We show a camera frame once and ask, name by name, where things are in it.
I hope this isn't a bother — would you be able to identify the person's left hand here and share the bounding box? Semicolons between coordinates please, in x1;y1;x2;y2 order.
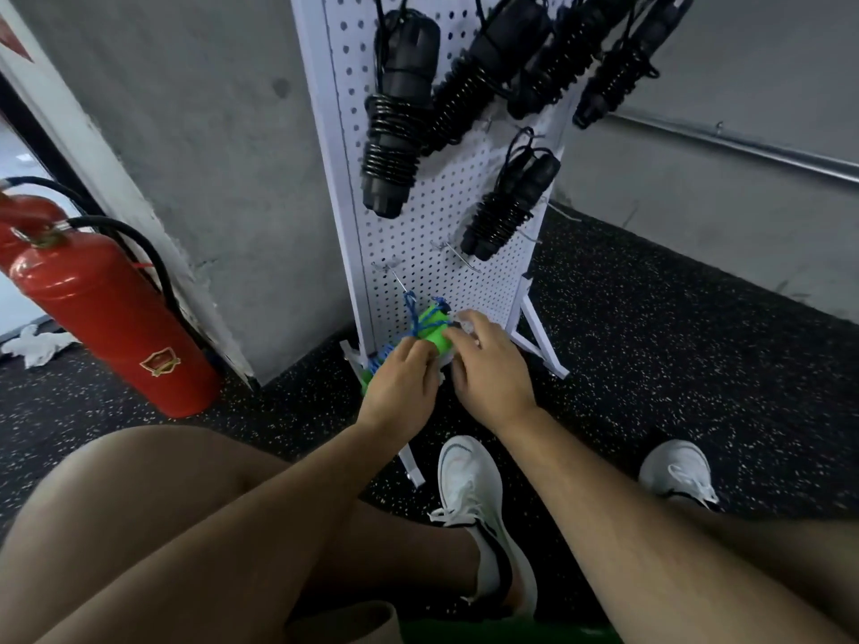
355;336;447;444

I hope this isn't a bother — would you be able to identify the person's right hand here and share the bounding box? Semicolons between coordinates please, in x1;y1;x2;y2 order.
443;310;541;437

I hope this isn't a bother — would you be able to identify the blue green-handled jump rope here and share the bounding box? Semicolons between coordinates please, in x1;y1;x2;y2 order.
360;291;461;390

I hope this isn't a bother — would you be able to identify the black foam-handled jump rope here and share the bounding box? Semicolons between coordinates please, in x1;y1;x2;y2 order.
427;0;553;158
459;127;564;263
360;0;443;220
572;0;698;130
507;0;639;122

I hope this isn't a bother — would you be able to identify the white pegboard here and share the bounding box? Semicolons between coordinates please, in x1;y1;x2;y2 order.
288;0;606;377

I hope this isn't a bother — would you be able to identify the person's left forearm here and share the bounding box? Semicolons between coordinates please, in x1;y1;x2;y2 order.
40;422;404;644

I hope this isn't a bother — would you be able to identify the person's right forearm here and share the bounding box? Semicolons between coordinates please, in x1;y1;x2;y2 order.
503;409;854;644

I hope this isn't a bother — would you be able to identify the white pegboard stand foot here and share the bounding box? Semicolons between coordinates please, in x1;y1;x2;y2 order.
514;291;571;381
339;339;429;488

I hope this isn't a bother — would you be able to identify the person's left leg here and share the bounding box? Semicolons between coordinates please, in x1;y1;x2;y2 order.
0;425;485;644

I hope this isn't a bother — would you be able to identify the person's leg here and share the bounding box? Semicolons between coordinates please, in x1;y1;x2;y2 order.
671;500;859;631
0;425;485;644

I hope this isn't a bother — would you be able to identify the person's right leg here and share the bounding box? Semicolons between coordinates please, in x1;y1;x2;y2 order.
671;500;859;631

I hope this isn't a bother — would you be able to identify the white left shoe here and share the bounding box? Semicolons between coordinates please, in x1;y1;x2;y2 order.
429;436;541;623

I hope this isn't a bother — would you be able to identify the white shoe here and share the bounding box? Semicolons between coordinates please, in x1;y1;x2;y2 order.
637;439;721;511
429;436;541;623

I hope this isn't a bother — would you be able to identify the white right shoe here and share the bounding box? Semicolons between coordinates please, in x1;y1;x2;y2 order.
637;439;721;511

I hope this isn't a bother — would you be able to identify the red floor object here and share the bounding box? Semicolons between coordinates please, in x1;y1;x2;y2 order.
0;174;223;421

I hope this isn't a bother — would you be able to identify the metal conduit pipe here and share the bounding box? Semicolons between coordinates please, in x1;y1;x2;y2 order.
604;111;859;185

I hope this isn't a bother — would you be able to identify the white crumpled rag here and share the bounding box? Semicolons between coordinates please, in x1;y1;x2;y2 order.
0;326;82;370

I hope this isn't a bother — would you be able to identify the red fire extinguisher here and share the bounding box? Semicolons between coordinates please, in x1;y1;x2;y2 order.
0;191;69;276

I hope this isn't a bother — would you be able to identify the small wall tag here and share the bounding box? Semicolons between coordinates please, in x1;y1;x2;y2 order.
0;13;35;62

